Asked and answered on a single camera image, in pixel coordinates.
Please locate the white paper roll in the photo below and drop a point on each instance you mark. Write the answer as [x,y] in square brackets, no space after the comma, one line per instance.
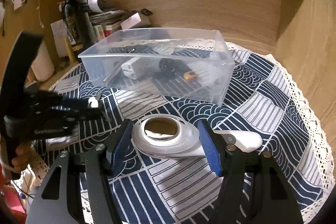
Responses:
[42,65]

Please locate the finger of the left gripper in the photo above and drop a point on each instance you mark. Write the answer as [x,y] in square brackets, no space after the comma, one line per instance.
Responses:
[79,110]

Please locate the stack of magazines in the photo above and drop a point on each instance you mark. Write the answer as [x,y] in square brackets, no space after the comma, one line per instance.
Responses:
[103,19]

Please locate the white plug adapter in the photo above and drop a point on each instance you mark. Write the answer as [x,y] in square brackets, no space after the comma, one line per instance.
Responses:
[134,68]

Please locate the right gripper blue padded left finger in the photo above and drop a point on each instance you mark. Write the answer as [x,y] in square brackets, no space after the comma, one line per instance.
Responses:
[117,146]

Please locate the dark wine bottle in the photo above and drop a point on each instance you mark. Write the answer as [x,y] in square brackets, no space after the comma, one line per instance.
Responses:
[74,18]

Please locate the white rotary cutter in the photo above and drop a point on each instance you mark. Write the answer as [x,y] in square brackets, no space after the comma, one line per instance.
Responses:
[168,136]

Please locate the clear plastic storage box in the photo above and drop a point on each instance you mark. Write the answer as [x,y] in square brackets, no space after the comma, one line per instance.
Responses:
[205,52]

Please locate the black yellow utility knife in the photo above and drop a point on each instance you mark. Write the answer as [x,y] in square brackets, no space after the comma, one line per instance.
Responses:
[190,76]

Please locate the silver metal rod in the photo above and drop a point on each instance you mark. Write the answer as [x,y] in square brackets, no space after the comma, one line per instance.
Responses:
[112,75]

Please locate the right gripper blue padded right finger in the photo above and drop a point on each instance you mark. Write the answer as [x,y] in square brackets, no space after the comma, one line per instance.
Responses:
[218,152]

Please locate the blue white patterned tablecloth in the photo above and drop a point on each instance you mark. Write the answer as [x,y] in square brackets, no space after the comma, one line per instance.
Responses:
[262,98]

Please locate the small white box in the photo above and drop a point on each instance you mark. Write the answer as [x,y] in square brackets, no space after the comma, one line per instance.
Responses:
[137,20]

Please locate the person's hand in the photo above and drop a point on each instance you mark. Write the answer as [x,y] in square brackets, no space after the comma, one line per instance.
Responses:
[24,156]

